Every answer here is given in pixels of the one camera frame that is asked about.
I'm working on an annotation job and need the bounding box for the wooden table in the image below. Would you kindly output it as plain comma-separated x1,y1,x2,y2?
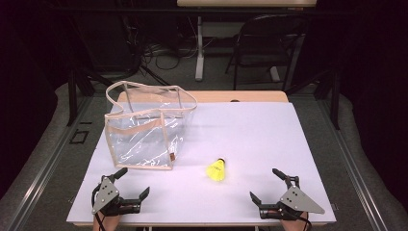
74,90,335,228

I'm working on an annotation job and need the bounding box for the person's right hand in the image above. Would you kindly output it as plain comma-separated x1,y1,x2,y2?
279,213,309,231

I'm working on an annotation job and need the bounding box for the white-legged background desk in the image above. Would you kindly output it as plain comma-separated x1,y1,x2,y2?
176,0,319,83

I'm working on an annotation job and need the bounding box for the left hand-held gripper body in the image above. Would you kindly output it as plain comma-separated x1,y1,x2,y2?
91,177,142,218

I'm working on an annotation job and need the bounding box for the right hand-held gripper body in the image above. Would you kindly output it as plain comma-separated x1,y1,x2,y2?
258,184,326,221

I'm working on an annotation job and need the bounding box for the grey metal floor rail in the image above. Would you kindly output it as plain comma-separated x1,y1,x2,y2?
5,95,94,231
317,98,390,231

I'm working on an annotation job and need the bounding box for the yellow shuttlecock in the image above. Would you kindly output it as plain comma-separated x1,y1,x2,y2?
206,157,227,183

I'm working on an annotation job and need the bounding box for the clear plastic bag beige trim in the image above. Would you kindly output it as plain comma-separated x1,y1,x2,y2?
104,80,198,171

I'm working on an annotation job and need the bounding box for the person's left hand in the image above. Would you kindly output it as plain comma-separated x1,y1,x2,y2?
92,214,121,231

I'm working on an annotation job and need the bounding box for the black folding chair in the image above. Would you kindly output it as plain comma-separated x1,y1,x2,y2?
224,13,310,91

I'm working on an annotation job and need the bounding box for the black metal stand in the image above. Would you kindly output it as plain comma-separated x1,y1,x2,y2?
64,67,97,127
284,67,342,131

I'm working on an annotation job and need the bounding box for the white table board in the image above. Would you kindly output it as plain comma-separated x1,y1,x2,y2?
65,101,338,226

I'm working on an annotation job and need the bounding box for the bundle of floor cables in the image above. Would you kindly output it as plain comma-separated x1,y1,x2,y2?
140,15,220,71

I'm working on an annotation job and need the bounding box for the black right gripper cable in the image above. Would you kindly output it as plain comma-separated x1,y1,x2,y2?
296,211,313,231

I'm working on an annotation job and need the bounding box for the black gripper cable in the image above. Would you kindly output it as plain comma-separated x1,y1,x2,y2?
296,211,313,231
90,187,107,231

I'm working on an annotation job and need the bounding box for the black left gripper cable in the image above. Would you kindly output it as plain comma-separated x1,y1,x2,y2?
90,187,107,231

